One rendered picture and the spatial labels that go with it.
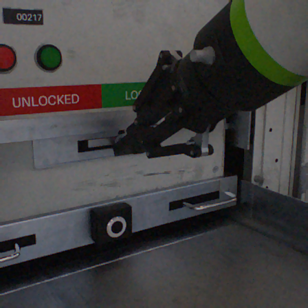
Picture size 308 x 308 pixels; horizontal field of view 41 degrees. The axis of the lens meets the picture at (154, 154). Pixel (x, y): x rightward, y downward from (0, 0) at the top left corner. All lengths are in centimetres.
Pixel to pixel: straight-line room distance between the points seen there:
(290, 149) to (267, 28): 54
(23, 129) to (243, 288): 35
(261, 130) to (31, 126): 41
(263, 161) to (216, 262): 23
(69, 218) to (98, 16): 29
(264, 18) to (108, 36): 33
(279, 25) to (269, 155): 50
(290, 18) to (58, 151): 39
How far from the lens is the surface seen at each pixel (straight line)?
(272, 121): 78
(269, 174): 81
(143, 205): 68
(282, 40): 32
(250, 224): 77
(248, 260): 65
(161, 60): 47
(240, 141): 76
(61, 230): 62
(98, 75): 61
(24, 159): 59
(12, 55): 56
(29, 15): 58
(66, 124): 55
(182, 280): 59
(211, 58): 36
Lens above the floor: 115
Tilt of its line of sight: 14 degrees down
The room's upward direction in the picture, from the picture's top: straight up
